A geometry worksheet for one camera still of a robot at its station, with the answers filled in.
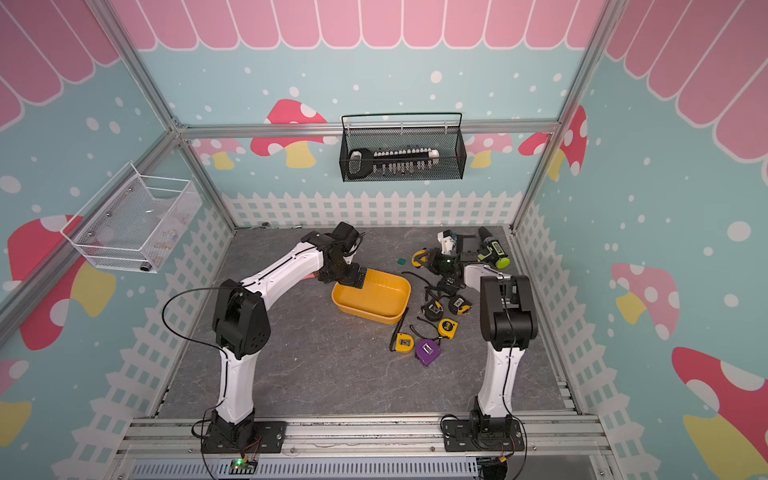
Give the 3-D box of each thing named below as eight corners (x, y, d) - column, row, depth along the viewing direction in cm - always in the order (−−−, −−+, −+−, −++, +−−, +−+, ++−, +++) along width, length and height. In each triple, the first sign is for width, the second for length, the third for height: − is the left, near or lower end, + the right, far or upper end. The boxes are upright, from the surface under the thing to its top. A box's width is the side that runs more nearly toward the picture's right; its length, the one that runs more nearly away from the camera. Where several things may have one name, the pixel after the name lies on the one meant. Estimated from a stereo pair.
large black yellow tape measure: (445, 307, 99) (446, 303, 97) (456, 296, 102) (457, 292, 100) (460, 319, 96) (461, 315, 94) (471, 307, 99) (472, 304, 97)
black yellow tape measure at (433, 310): (427, 323, 96) (428, 319, 93) (420, 309, 99) (420, 305, 97) (445, 316, 97) (446, 312, 95) (437, 303, 101) (438, 298, 98)
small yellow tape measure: (395, 352, 90) (395, 349, 88) (395, 336, 93) (395, 333, 91) (414, 352, 90) (414, 349, 88) (413, 336, 93) (414, 333, 91)
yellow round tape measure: (435, 334, 94) (435, 331, 92) (439, 319, 97) (440, 316, 95) (453, 340, 92) (454, 337, 91) (457, 325, 95) (458, 322, 94)
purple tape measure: (416, 365, 87) (416, 362, 85) (415, 342, 92) (415, 339, 90) (440, 365, 87) (441, 362, 85) (438, 342, 92) (439, 339, 90)
